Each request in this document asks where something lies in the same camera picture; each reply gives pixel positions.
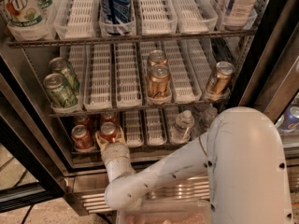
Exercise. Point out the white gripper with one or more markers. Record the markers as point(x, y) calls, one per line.
point(114, 149)

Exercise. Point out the red coke can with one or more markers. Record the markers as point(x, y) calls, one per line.
point(83, 120)
point(82, 138)
point(108, 131)
point(109, 117)

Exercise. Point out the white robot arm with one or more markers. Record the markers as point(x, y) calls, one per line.
point(243, 156)

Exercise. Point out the steel fridge base grille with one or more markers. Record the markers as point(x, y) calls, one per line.
point(85, 193)

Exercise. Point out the green can front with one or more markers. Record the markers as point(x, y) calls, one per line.
point(59, 91)

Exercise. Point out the green can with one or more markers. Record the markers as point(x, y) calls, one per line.
point(59, 91)
point(64, 67)

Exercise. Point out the gold can front centre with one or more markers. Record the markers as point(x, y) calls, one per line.
point(159, 82)

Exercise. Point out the gold can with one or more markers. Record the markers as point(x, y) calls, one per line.
point(159, 82)
point(157, 57)
point(220, 78)

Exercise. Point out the open fridge door left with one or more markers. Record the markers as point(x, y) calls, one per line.
point(20, 141)

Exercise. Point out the green can back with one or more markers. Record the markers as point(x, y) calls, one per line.
point(64, 67)

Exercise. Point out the gold can back centre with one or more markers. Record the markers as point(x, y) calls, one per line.
point(157, 57)

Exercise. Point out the gold can right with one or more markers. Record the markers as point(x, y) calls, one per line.
point(220, 78)

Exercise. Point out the blue pepsi can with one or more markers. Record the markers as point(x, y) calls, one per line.
point(290, 119)

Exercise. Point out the water bottle left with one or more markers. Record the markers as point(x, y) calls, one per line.
point(181, 130)

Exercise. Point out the water bottle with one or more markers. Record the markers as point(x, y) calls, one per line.
point(205, 119)
point(181, 130)

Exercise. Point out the clear plastic container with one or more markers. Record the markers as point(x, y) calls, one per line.
point(167, 212)

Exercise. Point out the water bottle right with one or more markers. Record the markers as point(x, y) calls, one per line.
point(205, 119)

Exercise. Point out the blue pepsi bottle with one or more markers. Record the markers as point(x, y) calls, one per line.
point(116, 17)

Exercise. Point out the white label bottle right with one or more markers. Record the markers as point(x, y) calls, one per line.
point(232, 14)

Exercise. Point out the middle wire shelf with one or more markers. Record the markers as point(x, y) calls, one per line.
point(140, 107)

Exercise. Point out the wire shelf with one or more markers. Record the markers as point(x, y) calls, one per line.
point(124, 39)
point(140, 107)

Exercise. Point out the top wire shelf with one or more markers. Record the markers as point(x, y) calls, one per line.
point(124, 39)

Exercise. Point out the fridge door frame right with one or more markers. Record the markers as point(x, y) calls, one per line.
point(268, 77)

